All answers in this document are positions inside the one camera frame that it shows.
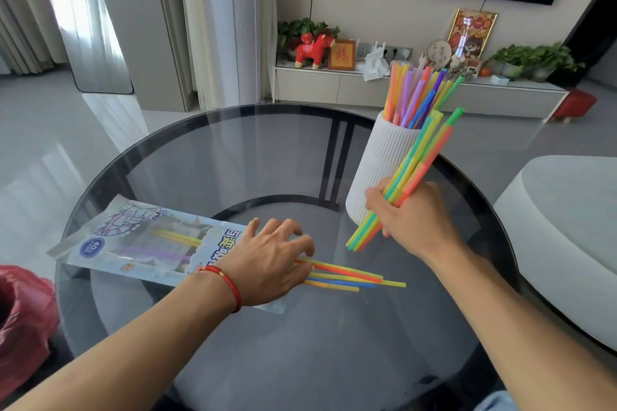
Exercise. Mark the long yellow straw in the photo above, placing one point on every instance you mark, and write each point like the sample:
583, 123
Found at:
385, 283

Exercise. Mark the person's right fingers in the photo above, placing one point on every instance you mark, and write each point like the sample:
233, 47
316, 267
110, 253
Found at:
378, 201

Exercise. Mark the person's left middle finger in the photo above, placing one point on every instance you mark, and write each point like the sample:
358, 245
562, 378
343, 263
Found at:
290, 231

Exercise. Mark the person's left hand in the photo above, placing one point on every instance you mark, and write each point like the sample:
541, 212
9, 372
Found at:
260, 271

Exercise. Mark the white ribbed cup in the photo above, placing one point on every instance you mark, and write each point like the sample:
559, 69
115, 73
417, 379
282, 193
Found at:
381, 160

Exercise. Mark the small pale blue box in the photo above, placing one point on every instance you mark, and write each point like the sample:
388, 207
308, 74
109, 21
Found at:
499, 80

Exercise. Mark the purple straw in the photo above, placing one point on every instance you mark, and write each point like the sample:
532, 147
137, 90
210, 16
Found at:
154, 254

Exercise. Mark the small wooden framed picture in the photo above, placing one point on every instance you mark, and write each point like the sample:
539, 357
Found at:
342, 55

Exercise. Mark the clear printed straw bag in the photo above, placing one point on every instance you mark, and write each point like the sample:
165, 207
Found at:
144, 242

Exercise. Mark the gold framed picture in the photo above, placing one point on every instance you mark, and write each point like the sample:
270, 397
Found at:
475, 32

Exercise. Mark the person's right hand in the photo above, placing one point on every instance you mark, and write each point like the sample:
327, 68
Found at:
419, 223

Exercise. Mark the red stool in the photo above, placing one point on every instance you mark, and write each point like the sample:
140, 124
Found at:
573, 105

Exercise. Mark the cupful of colourful straws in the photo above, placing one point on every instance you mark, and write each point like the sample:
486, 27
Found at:
409, 93

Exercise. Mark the blue straw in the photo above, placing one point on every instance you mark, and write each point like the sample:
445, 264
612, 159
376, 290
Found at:
352, 283

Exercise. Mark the person's left forearm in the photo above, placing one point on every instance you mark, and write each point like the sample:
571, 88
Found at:
135, 353

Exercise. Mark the red straw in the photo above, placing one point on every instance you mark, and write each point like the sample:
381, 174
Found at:
356, 274

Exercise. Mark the green trailing potted plant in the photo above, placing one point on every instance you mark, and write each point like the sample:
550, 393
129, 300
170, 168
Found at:
535, 59

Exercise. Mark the orange straw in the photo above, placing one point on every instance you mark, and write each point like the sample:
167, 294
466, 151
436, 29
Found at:
337, 287

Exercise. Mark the crumpled white tissue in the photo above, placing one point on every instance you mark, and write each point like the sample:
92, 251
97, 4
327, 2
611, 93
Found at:
375, 66

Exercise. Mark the round white plaque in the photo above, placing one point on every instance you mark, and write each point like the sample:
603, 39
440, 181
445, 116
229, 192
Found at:
438, 54

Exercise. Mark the red plastic bag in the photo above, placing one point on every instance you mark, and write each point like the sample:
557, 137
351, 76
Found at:
26, 324

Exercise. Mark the person's left thumb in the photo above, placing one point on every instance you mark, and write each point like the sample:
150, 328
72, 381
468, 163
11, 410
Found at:
303, 273

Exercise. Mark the orange fruit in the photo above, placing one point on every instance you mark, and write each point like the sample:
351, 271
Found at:
485, 72

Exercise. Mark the white low cabinet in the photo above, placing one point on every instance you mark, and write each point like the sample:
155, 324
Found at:
328, 85

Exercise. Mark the grey wall socket strip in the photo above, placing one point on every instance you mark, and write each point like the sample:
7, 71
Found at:
397, 52

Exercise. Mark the green leafy potted plant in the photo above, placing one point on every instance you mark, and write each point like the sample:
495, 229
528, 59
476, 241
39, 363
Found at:
291, 32

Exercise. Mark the black metal table frame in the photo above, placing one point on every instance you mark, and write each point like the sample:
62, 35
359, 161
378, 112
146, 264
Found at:
332, 160

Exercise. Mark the blue jeans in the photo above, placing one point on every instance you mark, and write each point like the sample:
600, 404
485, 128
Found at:
496, 402

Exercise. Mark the person's right forearm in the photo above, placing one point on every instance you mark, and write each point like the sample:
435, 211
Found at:
520, 333

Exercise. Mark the white standing air conditioner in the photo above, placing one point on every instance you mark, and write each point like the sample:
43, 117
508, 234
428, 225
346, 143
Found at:
243, 40

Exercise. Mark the person's left little finger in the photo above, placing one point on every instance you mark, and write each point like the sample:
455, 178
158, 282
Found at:
252, 227

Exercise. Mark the hand-held bundle of colourful straws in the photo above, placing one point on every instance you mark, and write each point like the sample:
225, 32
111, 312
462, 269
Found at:
424, 155

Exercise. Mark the white round sofa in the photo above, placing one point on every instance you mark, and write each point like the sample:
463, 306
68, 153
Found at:
564, 237

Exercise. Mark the red horse figurine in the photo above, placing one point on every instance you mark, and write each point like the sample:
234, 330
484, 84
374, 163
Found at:
313, 52

